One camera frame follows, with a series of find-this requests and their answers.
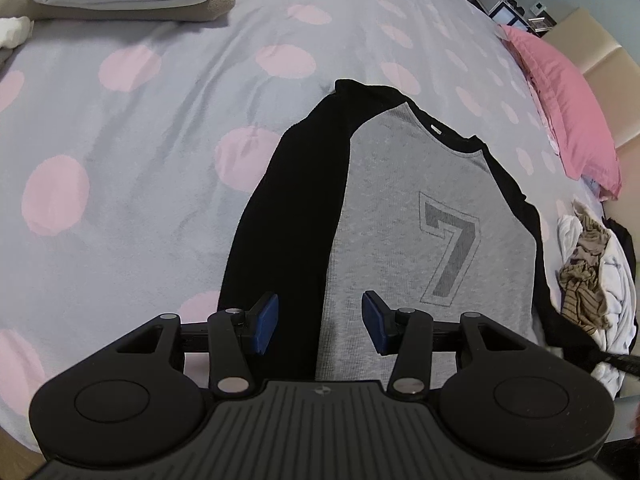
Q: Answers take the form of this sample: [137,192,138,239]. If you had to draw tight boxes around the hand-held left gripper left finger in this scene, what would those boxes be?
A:
[102,291,279,395]

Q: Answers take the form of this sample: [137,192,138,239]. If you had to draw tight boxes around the black crumpled garment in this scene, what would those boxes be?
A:
[602,217,640,283]

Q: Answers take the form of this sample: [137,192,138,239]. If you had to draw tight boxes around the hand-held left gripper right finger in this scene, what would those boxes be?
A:
[361,290,546,396]

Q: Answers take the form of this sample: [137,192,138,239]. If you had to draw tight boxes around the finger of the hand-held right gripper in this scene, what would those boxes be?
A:
[594,350,640,376]

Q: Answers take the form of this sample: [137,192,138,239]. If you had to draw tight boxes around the pink pillow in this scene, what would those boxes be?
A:
[500,24,622,202]

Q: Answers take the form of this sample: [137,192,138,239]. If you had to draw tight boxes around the beige padded headboard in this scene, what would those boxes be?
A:
[542,7,640,201]

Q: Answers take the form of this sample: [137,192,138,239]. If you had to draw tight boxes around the grey and black raglan shirt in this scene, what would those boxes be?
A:
[216,78,601,386]

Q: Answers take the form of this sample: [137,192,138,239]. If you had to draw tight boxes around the polka dot bedspread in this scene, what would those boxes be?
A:
[0,0,640,461]

